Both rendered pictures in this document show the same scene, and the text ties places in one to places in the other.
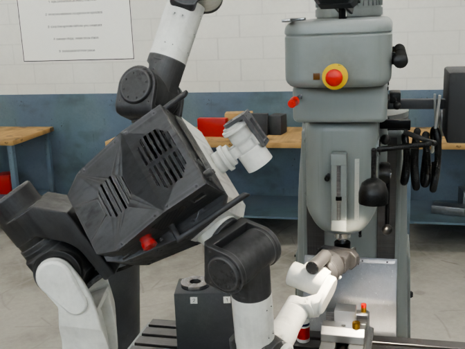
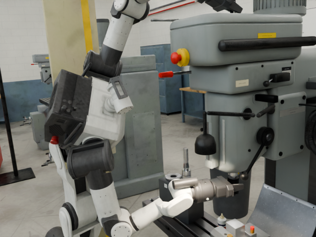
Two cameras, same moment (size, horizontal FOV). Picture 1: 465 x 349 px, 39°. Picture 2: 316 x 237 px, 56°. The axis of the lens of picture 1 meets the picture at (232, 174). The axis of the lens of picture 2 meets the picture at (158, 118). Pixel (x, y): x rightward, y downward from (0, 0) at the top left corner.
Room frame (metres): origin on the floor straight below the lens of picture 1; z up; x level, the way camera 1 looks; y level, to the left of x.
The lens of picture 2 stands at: (0.78, -0.93, 1.78)
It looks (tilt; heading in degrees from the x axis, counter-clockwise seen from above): 12 degrees down; 46
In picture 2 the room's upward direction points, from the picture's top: 3 degrees counter-clockwise
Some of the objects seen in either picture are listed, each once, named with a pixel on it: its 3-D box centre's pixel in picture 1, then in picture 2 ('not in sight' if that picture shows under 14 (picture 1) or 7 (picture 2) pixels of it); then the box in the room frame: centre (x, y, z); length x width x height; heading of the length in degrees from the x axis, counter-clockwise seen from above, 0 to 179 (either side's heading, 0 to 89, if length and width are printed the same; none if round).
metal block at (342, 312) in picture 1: (345, 316); (235, 229); (1.78, -0.32, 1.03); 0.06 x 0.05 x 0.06; 74
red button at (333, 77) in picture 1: (334, 77); (176, 58); (1.53, -0.25, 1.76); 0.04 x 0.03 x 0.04; 76
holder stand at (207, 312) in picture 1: (212, 311); (180, 195); (1.88, 0.08, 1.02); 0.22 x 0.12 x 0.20; 87
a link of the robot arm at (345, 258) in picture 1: (331, 264); (213, 189); (1.70, -0.26, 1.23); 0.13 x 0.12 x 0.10; 61
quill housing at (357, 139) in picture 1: (342, 172); (234, 128); (1.78, -0.31, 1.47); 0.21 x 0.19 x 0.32; 76
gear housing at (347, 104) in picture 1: (344, 95); (241, 74); (1.82, -0.32, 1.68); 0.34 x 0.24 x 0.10; 166
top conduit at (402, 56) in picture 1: (398, 54); (271, 43); (1.78, -0.46, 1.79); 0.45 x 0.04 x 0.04; 166
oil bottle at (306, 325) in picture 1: (303, 324); (222, 224); (1.85, -0.20, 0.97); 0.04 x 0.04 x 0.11
